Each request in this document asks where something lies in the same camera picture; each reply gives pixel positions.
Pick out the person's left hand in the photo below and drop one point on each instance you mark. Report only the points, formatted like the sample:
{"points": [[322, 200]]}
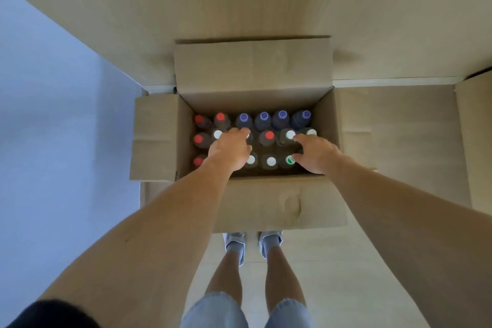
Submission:
{"points": [[230, 151]]}

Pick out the person's right hand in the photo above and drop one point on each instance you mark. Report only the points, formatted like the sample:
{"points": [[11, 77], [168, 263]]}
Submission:
{"points": [[317, 154]]}

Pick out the group of bottles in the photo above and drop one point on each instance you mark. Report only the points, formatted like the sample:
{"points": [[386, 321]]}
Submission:
{"points": [[263, 120]]}

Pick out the brown cardboard box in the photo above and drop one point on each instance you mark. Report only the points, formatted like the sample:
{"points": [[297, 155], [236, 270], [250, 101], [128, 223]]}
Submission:
{"points": [[253, 66]]}

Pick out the person's left forearm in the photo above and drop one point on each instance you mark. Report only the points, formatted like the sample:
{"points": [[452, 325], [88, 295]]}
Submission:
{"points": [[153, 231]]}

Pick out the person's right forearm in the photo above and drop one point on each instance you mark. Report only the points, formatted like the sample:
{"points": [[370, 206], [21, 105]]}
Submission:
{"points": [[415, 231]]}

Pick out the person's white left shoe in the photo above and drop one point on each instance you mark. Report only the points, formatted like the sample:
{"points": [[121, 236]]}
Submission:
{"points": [[234, 241]]}

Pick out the person's white shoe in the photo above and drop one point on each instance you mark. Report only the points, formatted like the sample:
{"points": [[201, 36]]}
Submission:
{"points": [[269, 239], [234, 241]]}

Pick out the person's white right shoe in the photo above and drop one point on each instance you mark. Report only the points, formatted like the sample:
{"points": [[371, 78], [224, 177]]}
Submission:
{"points": [[269, 239]]}

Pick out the person's left leg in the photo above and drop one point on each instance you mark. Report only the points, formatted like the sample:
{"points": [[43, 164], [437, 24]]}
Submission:
{"points": [[225, 277]]}

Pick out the person's leg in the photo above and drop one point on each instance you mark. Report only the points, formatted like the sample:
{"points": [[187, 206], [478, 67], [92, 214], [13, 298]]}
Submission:
{"points": [[282, 277], [225, 277]]}

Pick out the person's right leg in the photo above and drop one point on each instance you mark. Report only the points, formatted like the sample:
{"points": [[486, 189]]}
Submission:
{"points": [[282, 277]]}

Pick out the light denim shorts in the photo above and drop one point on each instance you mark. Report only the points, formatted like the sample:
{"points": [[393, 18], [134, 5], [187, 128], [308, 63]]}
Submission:
{"points": [[215, 312]]}

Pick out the black t-shirt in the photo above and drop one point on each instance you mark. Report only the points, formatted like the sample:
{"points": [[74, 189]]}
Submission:
{"points": [[50, 316]]}

